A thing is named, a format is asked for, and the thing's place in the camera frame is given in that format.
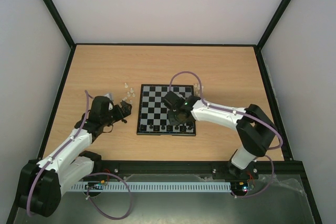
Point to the black aluminium frame rail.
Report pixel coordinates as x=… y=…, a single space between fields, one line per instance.
x=218 y=169

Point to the white slotted cable duct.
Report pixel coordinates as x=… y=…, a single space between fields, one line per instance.
x=154 y=187

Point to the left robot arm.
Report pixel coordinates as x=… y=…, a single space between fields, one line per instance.
x=42 y=183

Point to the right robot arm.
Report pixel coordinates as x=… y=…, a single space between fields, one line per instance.
x=255 y=130

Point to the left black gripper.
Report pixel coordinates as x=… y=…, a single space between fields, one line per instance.
x=121 y=115

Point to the black and silver chessboard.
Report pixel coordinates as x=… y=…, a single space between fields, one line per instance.
x=153 y=111

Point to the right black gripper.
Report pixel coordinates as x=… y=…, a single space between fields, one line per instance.
x=171 y=119

